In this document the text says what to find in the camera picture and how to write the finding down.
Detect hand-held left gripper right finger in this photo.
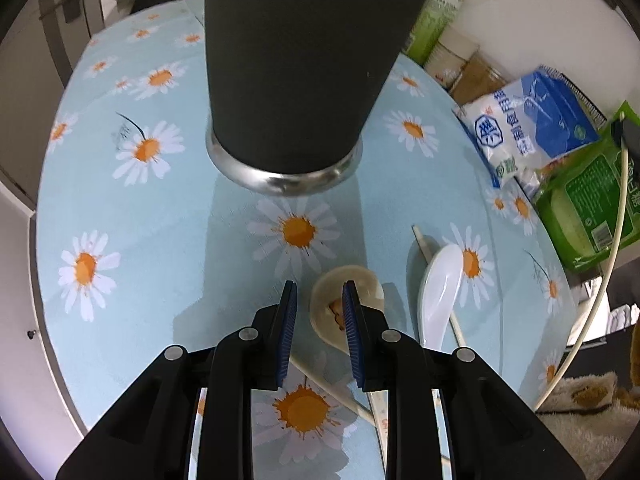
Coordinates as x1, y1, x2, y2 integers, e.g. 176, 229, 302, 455
341, 281, 586, 480

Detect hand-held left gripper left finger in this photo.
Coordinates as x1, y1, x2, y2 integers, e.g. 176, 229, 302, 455
55, 280, 300, 480

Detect white spoon green print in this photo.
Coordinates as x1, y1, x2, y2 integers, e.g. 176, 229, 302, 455
416, 245, 466, 353

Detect pile of wooden chopsticks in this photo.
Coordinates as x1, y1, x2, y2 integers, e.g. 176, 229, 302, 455
292, 225, 468, 426

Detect black utensil holder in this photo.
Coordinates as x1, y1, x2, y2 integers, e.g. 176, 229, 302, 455
204, 0, 448, 197

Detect blue daisy tablecloth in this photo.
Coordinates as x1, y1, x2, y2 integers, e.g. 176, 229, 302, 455
35, 0, 581, 480

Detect clear bag white granules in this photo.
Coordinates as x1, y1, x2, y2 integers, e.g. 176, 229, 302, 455
517, 155, 558, 198

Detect green sugar bag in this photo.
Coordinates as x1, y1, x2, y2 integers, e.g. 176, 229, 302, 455
535, 101, 640, 275

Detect blue and white salt bag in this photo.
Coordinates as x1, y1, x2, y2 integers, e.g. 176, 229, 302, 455
456, 64, 601, 190

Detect clear spice jar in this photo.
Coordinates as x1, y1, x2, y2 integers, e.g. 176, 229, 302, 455
449, 50, 513, 107

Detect green label bottle yellow cap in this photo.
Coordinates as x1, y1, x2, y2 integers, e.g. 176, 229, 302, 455
404, 0, 476, 63

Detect white cable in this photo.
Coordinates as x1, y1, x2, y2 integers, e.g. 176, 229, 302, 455
535, 112, 640, 413

